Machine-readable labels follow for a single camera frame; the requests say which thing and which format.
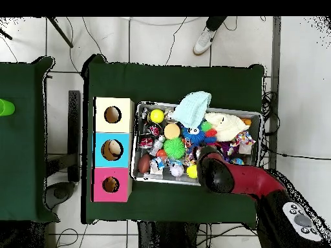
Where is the person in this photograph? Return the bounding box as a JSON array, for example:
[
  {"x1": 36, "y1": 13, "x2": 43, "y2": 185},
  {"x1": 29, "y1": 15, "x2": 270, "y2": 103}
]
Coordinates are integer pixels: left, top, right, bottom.
[{"x1": 193, "y1": 16, "x2": 228, "y2": 56}]

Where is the mint green cloth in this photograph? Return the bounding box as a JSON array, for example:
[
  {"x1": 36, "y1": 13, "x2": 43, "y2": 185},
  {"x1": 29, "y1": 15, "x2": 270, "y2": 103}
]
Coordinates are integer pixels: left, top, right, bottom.
[{"x1": 172, "y1": 90, "x2": 213, "y2": 129}]

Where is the blue spiky ball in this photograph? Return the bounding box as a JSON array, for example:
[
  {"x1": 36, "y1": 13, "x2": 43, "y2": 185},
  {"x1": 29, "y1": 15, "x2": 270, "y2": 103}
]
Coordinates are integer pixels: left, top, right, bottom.
[{"x1": 180, "y1": 125, "x2": 207, "y2": 150}]

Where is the red soda can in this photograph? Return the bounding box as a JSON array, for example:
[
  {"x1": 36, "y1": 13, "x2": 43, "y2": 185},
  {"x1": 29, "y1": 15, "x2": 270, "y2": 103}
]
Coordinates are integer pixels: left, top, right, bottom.
[{"x1": 139, "y1": 134, "x2": 155, "y2": 150}]

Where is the colourful patterned cloth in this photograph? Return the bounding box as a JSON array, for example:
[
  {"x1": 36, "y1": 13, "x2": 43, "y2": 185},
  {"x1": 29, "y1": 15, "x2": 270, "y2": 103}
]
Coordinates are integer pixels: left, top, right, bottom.
[{"x1": 232, "y1": 131, "x2": 257, "y2": 155}]

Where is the clear mesh bin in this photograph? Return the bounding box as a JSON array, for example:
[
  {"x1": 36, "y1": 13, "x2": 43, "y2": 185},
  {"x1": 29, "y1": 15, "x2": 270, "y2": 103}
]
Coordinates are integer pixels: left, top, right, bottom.
[{"x1": 131, "y1": 101, "x2": 262, "y2": 191}]

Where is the white baseball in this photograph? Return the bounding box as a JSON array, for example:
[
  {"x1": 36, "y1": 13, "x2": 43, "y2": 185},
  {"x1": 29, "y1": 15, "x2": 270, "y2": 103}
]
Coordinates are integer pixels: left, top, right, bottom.
[{"x1": 170, "y1": 162, "x2": 185, "y2": 178}]

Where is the green cup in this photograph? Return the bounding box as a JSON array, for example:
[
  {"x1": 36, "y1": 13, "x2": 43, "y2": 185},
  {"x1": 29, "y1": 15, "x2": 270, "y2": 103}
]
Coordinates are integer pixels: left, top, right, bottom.
[{"x1": 0, "y1": 98, "x2": 16, "y2": 117}]

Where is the green spiky ball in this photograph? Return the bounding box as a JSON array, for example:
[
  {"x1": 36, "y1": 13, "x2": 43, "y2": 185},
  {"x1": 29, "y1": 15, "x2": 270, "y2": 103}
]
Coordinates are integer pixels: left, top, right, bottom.
[{"x1": 164, "y1": 137, "x2": 186, "y2": 160}]

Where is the brown toy football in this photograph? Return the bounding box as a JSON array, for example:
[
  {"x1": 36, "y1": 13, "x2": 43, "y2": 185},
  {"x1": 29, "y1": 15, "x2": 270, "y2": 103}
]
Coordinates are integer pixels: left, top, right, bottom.
[{"x1": 137, "y1": 154, "x2": 152, "y2": 175}]

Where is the black tripod leg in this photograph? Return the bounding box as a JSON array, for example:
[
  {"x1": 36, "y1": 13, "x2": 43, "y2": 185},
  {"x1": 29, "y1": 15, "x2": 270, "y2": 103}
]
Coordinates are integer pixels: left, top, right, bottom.
[{"x1": 43, "y1": 16, "x2": 73, "y2": 50}]

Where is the wooden box with three holes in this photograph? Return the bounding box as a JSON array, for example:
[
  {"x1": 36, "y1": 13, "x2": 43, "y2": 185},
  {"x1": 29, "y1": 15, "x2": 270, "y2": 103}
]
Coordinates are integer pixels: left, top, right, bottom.
[{"x1": 92, "y1": 96, "x2": 135, "y2": 203}]

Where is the yellow ball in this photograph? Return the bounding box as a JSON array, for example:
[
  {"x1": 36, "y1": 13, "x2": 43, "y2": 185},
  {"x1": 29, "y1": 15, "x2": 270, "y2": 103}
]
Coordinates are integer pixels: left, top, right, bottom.
[
  {"x1": 149, "y1": 108, "x2": 166, "y2": 124},
  {"x1": 186, "y1": 164, "x2": 199, "y2": 180}
]

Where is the orange foam disc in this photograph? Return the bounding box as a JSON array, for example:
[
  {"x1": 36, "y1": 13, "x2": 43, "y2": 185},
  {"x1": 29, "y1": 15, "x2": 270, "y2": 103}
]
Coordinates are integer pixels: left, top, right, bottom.
[{"x1": 163, "y1": 123, "x2": 182, "y2": 140}]

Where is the dark green table cloth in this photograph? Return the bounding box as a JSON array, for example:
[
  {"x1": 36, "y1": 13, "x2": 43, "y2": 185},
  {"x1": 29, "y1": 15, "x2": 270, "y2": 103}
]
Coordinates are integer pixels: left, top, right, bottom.
[
  {"x1": 81, "y1": 54, "x2": 266, "y2": 228},
  {"x1": 0, "y1": 56, "x2": 55, "y2": 223}
]

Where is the cream knitted cloth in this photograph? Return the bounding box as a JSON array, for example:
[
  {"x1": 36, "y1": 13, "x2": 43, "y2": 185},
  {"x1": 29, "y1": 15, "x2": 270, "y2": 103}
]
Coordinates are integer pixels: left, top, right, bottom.
[{"x1": 206, "y1": 112, "x2": 250, "y2": 143}]

